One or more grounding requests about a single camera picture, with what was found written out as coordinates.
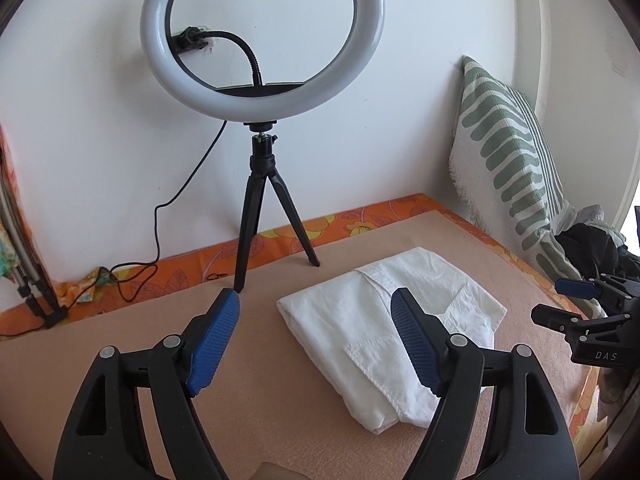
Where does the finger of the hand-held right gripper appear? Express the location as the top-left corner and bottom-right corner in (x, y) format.
(555, 274), (640, 311)
(531, 302), (601, 336)

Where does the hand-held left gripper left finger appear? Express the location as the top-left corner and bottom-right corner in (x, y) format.
(54, 288), (241, 480)

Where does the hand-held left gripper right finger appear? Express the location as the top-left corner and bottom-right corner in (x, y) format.
(390, 287), (582, 480)

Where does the white shirt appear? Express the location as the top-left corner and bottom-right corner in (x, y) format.
(276, 246), (508, 433)

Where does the dark clothes pile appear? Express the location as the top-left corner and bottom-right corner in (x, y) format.
(552, 205), (640, 286)

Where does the green patterned pillow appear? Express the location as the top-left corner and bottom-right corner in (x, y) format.
(448, 55), (608, 316)

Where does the folded silver tripod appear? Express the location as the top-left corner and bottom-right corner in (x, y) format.
(0, 175), (68, 328)

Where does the black ring light cable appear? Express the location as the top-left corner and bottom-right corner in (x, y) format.
(75, 121), (228, 306)

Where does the white ring light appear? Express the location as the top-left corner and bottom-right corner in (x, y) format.
(141, 0), (387, 122)

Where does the black wall plug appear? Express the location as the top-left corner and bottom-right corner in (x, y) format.
(172, 26), (213, 53)

